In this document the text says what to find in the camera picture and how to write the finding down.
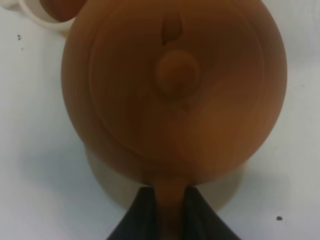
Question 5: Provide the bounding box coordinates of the beige round teapot saucer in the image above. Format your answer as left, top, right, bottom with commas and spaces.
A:
85, 148, 245, 211

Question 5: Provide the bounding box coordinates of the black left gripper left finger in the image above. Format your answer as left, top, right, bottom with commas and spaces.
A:
107, 186, 159, 240

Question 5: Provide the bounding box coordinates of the far white teacup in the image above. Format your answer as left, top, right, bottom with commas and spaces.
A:
0, 0, 86, 32

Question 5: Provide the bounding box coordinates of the brown clay teapot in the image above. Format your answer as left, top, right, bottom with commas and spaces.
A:
61, 0, 287, 240

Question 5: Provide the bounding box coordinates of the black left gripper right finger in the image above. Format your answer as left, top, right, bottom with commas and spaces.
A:
182, 187, 238, 240

